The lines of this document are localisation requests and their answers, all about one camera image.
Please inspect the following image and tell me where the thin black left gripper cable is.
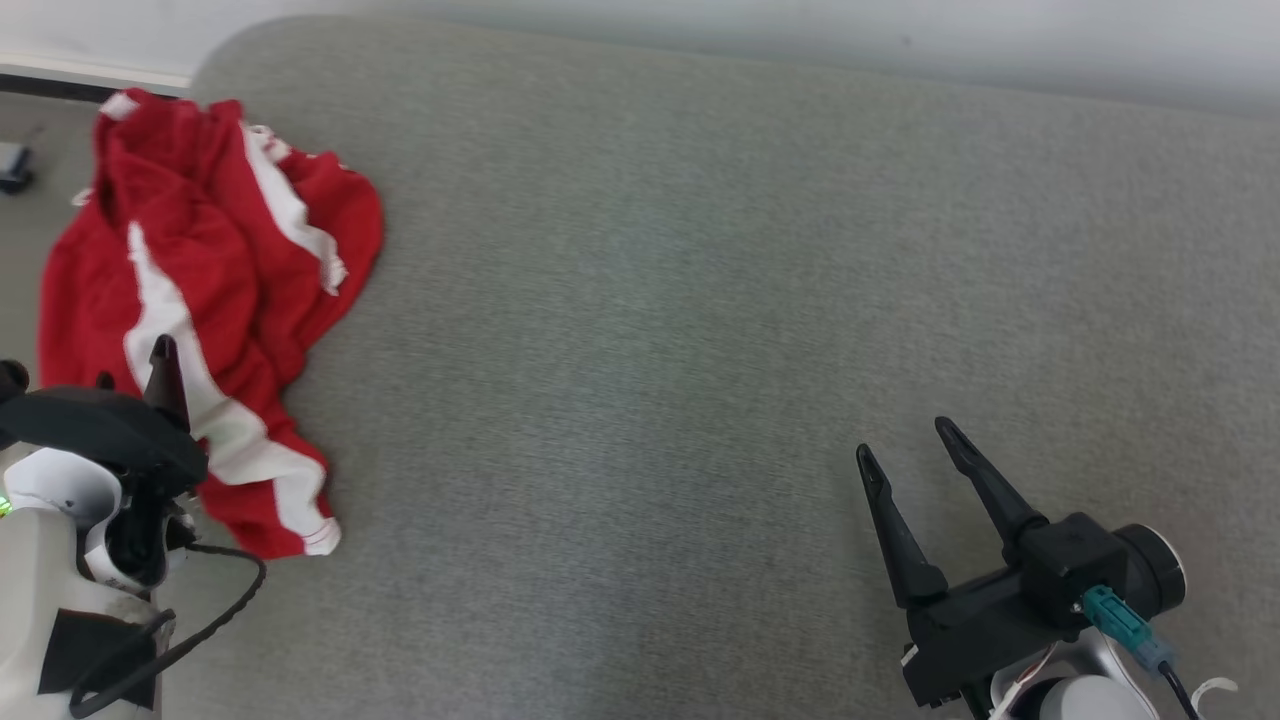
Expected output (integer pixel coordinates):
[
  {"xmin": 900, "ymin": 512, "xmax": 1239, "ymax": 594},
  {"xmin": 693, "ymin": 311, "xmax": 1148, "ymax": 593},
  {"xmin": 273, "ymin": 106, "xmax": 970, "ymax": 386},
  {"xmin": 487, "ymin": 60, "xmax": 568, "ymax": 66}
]
[{"xmin": 68, "ymin": 543, "xmax": 268, "ymax": 719}]

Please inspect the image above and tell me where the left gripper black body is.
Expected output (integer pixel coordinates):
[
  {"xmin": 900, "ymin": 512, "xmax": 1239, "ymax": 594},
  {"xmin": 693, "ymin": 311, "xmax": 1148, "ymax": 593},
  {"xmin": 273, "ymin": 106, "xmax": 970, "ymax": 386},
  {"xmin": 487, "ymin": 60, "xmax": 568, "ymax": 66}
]
[{"xmin": 0, "ymin": 385, "xmax": 209, "ymax": 591}]

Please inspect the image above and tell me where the red shorts white hem band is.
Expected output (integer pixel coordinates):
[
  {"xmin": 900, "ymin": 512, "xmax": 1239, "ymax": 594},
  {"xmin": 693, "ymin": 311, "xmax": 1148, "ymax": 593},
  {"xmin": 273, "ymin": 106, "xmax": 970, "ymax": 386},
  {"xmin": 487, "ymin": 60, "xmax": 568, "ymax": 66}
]
[{"xmin": 37, "ymin": 190, "xmax": 343, "ymax": 559}]

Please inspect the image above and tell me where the white cable label tag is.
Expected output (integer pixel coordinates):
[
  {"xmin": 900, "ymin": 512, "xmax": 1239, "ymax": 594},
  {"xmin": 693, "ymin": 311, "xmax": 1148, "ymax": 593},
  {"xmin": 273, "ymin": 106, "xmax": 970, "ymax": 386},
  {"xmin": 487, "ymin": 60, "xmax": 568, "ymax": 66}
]
[{"xmin": 1188, "ymin": 677, "xmax": 1241, "ymax": 720}]

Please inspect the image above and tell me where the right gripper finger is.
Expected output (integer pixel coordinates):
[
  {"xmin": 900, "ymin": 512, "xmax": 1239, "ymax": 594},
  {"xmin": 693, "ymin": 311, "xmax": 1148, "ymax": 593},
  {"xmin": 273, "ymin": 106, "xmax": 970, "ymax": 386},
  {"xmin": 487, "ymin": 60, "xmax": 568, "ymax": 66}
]
[
  {"xmin": 856, "ymin": 444, "xmax": 950, "ymax": 610},
  {"xmin": 934, "ymin": 417, "xmax": 1050, "ymax": 562}
]

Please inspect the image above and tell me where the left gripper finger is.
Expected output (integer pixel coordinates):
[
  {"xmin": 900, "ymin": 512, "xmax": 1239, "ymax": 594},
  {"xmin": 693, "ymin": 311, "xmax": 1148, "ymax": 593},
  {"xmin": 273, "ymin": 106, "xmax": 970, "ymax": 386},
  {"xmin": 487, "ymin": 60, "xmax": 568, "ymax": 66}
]
[{"xmin": 145, "ymin": 335, "xmax": 193, "ymax": 433}]

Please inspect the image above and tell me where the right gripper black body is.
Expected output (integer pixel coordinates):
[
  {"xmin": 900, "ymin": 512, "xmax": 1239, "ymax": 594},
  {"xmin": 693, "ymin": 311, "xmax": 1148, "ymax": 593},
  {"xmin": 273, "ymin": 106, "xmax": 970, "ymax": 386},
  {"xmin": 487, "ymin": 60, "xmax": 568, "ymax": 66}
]
[{"xmin": 900, "ymin": 568, "xmax": 1089, "ymax": 709}]

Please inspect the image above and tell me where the white wall baseboard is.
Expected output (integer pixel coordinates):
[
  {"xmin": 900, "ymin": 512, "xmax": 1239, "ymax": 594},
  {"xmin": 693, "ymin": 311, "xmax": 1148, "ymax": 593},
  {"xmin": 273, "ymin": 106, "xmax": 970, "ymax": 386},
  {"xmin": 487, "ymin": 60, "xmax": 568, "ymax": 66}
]
[{"xmin": 0, "ymin": 55, "xmax": 193, "ymax": 103}]

